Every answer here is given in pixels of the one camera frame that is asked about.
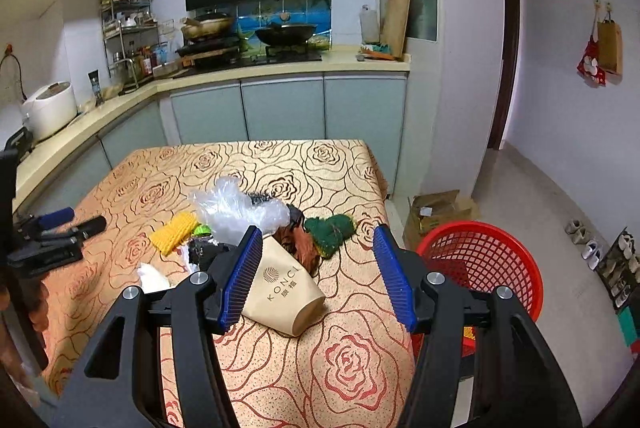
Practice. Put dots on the kitchen counter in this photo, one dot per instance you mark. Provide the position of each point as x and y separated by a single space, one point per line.
280 68

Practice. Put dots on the row of shoes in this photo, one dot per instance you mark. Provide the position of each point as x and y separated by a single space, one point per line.
620 268

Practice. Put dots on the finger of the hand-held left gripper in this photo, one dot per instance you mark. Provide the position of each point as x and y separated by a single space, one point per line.
56 218
87 228

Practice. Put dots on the metal spice rack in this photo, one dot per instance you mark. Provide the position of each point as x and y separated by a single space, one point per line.
130 37

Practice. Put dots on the beige shoe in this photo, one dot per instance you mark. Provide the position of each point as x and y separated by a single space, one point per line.
575 227

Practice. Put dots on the translucent plastic container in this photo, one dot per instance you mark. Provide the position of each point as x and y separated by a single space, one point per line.
369 25

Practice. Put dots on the clay pot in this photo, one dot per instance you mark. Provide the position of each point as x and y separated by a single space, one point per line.
207 25

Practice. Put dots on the blue scenic splash panel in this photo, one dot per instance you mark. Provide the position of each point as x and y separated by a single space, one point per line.
305 12

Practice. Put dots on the white crumpled tissue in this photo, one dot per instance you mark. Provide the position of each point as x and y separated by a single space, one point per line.
152 278

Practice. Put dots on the green packet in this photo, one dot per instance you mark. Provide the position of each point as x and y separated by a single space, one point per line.
202 230

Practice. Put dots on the cardboard box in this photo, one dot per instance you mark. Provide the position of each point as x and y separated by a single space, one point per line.
435 215

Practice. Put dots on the orange and teal cloth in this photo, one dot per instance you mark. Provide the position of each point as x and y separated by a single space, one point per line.
377 51

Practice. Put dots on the red hanging bag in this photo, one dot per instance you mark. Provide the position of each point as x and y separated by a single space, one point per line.
590 62

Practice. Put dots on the green scouring sponge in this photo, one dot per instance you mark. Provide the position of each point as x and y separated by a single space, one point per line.
327 230

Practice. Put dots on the yellow corn toy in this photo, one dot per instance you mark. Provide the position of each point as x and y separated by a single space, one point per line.
172 233

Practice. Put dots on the steel wool scourer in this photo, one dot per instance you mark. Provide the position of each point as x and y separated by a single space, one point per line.
259 198

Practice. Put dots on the dark crumpled wrapper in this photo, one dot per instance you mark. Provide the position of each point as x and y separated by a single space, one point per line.
202 253

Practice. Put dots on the red plastic basket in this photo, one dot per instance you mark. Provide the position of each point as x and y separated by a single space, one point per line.
480 258

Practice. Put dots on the black gas stove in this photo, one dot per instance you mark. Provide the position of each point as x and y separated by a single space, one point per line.
250 57

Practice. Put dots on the black wok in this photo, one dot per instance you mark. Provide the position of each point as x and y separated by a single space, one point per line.
286 35

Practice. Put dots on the beige paper cup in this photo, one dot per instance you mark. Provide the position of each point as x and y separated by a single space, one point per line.
285 293

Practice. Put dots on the person's left hand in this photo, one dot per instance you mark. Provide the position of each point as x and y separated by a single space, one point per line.
37 308

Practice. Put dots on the base cabinets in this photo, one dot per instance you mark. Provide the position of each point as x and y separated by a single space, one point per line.
280 107

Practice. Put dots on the dark door frame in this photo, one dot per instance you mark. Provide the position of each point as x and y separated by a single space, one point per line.
507 42

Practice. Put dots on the wooden cutting board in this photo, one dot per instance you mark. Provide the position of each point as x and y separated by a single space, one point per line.
397 17

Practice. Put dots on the clear plastic bag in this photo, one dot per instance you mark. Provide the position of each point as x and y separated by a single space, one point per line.
225 213

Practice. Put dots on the rose-patterned tablecloth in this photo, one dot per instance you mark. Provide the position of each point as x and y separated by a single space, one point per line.
310 358

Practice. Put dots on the brown paper bag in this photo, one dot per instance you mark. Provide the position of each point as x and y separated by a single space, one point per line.
610 47

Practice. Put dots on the dark printed pouch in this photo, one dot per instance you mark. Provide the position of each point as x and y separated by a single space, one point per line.
95 85

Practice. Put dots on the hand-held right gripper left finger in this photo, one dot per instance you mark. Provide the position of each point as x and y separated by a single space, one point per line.
242 280

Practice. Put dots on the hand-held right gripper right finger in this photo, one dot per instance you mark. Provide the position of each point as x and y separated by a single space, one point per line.
392 280

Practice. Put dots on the white rice cooker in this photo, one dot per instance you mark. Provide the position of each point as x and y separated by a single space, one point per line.
47 107

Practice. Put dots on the green mat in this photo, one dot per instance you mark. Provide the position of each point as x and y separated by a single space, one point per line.
629 325

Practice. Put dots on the brown fibrous bundle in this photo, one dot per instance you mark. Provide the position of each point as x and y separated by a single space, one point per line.
300 248

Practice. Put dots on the white shoe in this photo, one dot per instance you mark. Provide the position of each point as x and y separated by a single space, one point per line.
592 254

